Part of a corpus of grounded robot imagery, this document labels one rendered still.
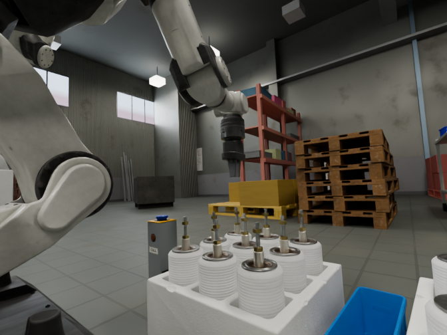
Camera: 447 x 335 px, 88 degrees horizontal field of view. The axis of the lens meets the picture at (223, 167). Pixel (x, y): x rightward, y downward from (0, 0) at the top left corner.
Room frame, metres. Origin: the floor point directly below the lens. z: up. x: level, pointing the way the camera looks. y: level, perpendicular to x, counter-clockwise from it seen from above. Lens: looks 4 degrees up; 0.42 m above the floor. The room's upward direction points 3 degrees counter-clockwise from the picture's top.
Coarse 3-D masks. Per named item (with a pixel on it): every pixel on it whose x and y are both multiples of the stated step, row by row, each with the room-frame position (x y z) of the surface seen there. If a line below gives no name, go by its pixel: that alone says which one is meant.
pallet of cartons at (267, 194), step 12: (264, 180) 2.84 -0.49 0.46; (276, 180) 2.72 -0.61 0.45; (288, 180) 2.91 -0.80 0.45; (240, 192) 3.09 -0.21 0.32; (252, 192) 2.96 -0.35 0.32; (264, 192) 2.84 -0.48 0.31; (276, 192) 2.73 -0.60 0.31; (288, 192) 2.90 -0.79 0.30; (216, 204) 3.44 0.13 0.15; (228, 204) 3.34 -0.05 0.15; (240, 204) 3.10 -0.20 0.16; (252, 204) 2.97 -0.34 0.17; (264, 204) 2.85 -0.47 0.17; (276, 204) 2.74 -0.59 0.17; (288, 204) 2.88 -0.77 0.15; (240, 216) 3.11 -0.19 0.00; (252, 216) 2.98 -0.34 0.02; (264, 216) 2.88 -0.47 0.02; (276, 216) 2.73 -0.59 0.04
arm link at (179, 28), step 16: (160, 0) 0.48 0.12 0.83; (176, 0) 0.48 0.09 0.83; (160, 16) 0.50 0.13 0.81; (176, 16) 0.49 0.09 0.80; (192, 16) 0.51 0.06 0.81; (176, 32) 0.50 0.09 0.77; (192, 32) 0.50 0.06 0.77; (176, 48) 0.51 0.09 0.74; (192, 48) 0.51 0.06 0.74; (208, 48) 0.51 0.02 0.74; (176, 64) 0.54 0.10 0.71; (192, 64) 0.52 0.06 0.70; (224, 64) 0.58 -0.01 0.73; (176, 80) 0.55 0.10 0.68; (224, 80) 0.56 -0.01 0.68
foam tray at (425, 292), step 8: (424, 280) 0.56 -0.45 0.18; (432, 280) 0.56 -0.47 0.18; (424, 288) 0.52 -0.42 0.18; (432, 288) 0.52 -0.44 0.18; (416, 296) 0.50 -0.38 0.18; (424, 296) 0.49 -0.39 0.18; (432, 296) 0.49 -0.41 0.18; (416, 304) 0.46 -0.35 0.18; (424, 304) 0.46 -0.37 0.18; (416, 312) 0.44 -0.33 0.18; (424, 312) 0.43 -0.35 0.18; (416, 320) 0.41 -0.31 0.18; (424, 320) 0.41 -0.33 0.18; (408, 328) 0.39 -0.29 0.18; (416, 328) 0.39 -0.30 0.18; (424, 328) 0.39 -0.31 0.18
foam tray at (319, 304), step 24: (336, 264) 0.70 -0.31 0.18; (168, 288) 0.59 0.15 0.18; (192, 288) 0.58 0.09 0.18; (312, 288) 0.55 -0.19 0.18; (336, 288) 0.64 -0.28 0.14; (168, 312) 0.59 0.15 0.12; (192, 312) 0.53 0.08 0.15; (216, 312) 0.48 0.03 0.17; (240, 312) 0.46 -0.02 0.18; (288, 312) 0.45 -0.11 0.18; (312, 312) 0.51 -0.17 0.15; (336, 312) 0.63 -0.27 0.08
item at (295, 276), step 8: (272, 256) 0.57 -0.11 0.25; (280, 256) 0.56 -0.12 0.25; (296, 256) 0.56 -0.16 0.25; (304, 256) 0.57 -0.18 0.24; (280, 264) 0.55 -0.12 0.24; (288, 264) 0.55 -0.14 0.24; (296, 264) 0.55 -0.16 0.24; (304, 264) 0.56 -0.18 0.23; (288, 272) 0.55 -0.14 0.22; (296, 272) 0.55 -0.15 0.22; (304, 272) 0.56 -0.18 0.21; (288, 280) 0.55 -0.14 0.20; (296, 280) 0.55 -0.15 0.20; (304, 280) 0.56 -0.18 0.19; (288, 288) 0.55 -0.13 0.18; (296, 288) 0.55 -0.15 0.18; (304, 288) 0.56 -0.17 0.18
